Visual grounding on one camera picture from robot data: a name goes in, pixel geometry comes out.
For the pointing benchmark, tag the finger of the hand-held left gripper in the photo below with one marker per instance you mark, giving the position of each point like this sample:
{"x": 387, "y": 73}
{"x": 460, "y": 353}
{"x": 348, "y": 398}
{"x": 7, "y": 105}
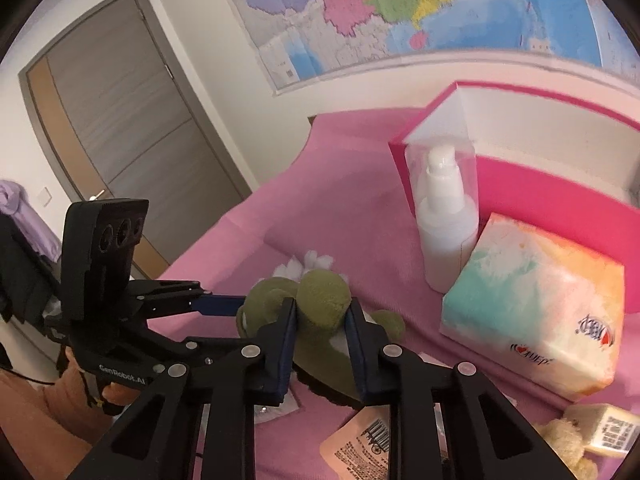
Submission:
{"x": 200, "y": 350}
{"x": 222, "y": 305}

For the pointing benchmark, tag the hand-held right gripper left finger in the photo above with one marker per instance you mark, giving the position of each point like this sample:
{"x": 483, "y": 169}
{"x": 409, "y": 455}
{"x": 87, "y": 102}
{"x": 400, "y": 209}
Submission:
{"x": 280, "y": 350}

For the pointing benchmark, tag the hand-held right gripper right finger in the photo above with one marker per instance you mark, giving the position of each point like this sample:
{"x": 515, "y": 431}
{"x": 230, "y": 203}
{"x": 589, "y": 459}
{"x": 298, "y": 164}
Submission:
{"x": 357, "y": 355}

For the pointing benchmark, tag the green plush toy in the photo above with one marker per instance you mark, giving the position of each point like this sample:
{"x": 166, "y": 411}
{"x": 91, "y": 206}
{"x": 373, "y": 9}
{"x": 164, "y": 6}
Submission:
{"x": 322, "y": 295}

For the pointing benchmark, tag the white daisy plush toy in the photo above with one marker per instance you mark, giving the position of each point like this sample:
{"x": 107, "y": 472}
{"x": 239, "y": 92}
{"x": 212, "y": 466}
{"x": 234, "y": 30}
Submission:
{"x": 310, "y": 262}

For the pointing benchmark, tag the beige plush toy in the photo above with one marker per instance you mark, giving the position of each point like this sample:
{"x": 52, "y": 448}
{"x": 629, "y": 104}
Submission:
{"x": 565, "y": 440}

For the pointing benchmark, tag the pink storage box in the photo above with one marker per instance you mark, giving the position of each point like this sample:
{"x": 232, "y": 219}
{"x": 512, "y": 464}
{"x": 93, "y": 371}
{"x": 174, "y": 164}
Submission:
{"x": 550, "y": 195}

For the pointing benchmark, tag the person's left forearm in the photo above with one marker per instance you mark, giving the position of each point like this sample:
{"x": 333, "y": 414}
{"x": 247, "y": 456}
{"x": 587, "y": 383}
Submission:
{"x": 45, "y": 420}

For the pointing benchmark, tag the person's left hand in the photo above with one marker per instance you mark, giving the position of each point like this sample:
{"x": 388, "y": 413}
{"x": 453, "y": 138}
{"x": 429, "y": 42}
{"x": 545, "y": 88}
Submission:
{"x": 120, "y": 392}

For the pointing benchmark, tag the small clear plastic wrapper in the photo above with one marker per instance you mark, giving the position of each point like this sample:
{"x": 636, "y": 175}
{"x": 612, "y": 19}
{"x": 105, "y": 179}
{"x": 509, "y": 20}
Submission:
{"x": 272, "y": 410}

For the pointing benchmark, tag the black chair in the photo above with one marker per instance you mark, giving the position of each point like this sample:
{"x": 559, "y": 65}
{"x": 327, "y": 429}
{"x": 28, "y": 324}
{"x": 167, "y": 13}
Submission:
{"x": 25, "y": 280}

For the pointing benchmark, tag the peach packet with barcode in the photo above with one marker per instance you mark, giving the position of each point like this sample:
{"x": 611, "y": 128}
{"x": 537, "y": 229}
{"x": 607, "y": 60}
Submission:
{"x": 350, "y": 450}

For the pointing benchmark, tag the purple cloth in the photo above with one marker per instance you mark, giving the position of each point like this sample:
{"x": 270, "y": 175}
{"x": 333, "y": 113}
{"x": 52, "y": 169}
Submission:
{"x": 20, "y": 200}

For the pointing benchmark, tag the white spray bottle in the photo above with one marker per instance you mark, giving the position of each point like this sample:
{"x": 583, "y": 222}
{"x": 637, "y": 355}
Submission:
{"x": 442, "y": 230}

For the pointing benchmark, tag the pink bed sheet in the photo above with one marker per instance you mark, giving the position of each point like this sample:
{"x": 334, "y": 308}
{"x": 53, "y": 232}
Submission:
{"x": 350, "y": 185}

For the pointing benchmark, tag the pastel tissue pack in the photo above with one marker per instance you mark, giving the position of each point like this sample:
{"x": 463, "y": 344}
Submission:
{"x": 525, "y": 310}

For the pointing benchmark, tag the grey wooden door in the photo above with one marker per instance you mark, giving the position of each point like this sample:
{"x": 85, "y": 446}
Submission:
{"x": 125, "y": 85}

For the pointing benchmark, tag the white light switch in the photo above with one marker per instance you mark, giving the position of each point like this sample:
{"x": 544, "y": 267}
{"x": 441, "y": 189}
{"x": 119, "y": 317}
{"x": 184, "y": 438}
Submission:
{"x": 45, "y": 196}

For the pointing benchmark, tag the colourful wall map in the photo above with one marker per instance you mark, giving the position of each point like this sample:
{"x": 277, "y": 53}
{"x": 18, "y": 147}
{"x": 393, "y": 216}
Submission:
{"x": 350, "y": 0}

